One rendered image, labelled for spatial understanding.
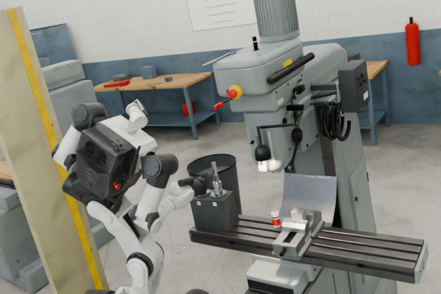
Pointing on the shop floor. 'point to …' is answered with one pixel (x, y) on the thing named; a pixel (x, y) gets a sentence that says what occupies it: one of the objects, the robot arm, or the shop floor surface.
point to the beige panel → (42, 165)
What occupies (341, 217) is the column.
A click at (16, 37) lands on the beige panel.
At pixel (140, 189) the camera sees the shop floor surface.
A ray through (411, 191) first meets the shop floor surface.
